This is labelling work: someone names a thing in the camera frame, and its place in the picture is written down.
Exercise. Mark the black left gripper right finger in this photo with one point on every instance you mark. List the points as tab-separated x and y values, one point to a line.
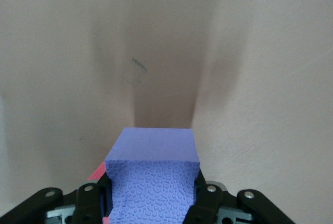
234	208

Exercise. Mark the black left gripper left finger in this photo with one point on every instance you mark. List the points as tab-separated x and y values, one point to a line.
52	205

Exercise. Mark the red foam cube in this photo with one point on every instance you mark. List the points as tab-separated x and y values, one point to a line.
97	173

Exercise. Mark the purple foam cube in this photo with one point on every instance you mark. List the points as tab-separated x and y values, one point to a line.
153	156

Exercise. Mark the brown table cover mat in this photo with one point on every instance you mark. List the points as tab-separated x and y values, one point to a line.
234	52

